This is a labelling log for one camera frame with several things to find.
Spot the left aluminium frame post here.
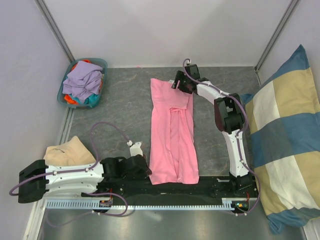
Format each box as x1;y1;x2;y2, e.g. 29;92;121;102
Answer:
34;0;75;62

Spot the beige cloth bag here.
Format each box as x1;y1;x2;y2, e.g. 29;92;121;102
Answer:
43;136;96;167

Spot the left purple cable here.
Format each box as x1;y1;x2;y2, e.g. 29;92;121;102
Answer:
9;121;132;197

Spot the light blue cable duct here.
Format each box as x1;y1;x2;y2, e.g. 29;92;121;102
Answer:
46;199;248;211

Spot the lilac t shirt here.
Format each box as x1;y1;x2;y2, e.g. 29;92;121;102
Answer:
62;61;104;101

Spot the orange t shirt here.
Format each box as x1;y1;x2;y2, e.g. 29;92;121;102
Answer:
63;59;104;105

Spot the pink t shirt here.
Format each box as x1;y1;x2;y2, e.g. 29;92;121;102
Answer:
149;78;199;185

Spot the aluminium frame post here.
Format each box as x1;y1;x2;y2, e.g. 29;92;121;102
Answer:
34;0;75;62
254;0;300;74

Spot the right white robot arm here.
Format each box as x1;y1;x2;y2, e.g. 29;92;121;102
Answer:
171;64;252;197

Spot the blue cream checked pillow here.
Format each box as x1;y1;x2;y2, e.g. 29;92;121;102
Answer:
241;45;320;234

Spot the teal plastic laundry basket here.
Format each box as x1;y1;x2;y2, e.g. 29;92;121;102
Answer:
57;58;108;109

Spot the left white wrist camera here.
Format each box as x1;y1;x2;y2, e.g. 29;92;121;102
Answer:
126;140;144;157

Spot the right aluminium frame post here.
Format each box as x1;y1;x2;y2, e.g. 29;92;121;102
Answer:
254;0;300;74

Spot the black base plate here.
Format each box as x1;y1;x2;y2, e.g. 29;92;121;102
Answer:
95;176;258;206

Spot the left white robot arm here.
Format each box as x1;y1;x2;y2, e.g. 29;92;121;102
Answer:
18;154;152;204

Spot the teal t shirt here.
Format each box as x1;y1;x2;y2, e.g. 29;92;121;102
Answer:
72;94;99;105

